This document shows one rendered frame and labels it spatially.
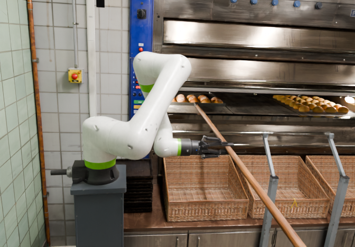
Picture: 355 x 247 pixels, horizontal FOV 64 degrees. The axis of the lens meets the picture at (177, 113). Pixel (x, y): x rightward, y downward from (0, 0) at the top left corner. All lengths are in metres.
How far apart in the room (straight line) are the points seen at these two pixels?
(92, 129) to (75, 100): 1.15
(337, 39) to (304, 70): 0.34
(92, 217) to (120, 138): 0.36
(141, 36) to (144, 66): 0.80
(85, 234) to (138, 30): 1.36
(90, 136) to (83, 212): 0.30
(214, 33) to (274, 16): 0.47
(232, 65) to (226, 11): 0.39
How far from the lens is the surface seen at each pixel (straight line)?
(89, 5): 2.14
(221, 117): 2.29
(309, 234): 2.35
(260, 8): 2.30
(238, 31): 2.24
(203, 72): 2.17
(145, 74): 1.33
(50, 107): 2.29
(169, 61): 1.24
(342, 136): 2.82
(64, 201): 2.58
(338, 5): 2.59
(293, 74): 2.43
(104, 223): 1.25
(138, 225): 1.99
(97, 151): 1.12
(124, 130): 1.03
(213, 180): 2.40
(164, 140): 1.48
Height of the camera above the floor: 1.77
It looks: 15 degrees down
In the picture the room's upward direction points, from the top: 3 degrees clockwise
